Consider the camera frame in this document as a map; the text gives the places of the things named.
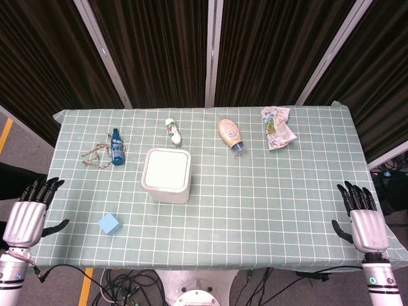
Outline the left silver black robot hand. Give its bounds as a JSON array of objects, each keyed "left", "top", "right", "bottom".
[{"left": 1, "top": 177, "right": 70, "bottom": 249}]

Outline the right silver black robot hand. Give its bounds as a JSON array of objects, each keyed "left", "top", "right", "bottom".
[{"left": 331, "top": 180, "right": 390, "bottom": 254}]

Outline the light blue foam cube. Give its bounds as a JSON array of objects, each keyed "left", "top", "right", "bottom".
[{"left": 97, "top": 212, "right": 124, "bottom": 237}]

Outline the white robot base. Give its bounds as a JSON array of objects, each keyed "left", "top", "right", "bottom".
[{"left": 154, "top": 269, "right": 240, "bottom": 306}]

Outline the green grid tablecloth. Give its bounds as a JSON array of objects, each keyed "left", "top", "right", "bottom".
[{"left": 31, "top": 100, "right": 408, "bottom": 269}]

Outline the white square container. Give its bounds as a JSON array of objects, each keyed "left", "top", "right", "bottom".
[{"left": 141, "top": 147, "right": 192, "bottom": 205}]

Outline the yellow floor tape strip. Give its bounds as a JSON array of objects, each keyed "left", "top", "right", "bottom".
[
  {"left": 78, "top": 267, "right": 94, "bottom": 306},
  {"left": 0, "top": 118, "right": 14, "bottom": 154}
]

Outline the blue spray bottle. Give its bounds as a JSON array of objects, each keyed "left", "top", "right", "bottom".
[{"left": 110, "top": 127, "right": 125, "bottom": 166}]

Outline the crumpled snack wrapper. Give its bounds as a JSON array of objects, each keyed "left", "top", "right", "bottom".
[{"left": 260, "top": 106, "right": 298, "bottom": 152}]

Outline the beige squeeze sauce bottle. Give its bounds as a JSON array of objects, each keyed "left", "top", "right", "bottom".
[{"left": 217, "top": 117, "right": 248, "bottom": 157}]

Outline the white tube with red print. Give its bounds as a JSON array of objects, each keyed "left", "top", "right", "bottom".
[{"left": 164, "top": 118, "right": 183, "bottom": 147}]

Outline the black cable on left wrist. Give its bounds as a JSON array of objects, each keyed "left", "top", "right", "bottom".
[{"left": 27, "top": 258, "right": 106, "bottom": 306}]

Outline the tangled beige rope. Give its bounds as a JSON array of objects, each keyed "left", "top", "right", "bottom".
[{"left": 82, "top": 142, "right": 113, "bottom": 170}]

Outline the black cable bundle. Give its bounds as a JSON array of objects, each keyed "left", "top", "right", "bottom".
[{"left": 90, "top": 268, "right": 166, "bottom": 306}]

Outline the grey metal partition post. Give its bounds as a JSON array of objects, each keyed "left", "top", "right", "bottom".
[
  {"left": 72, "top": 0, "right": 133, "bottom": 110},
  {"left": 204, "top": 0, "right": 224, "bottom": 108},
  {"left": 295, "top": 0, "right": 374, "bottom": 106}
]

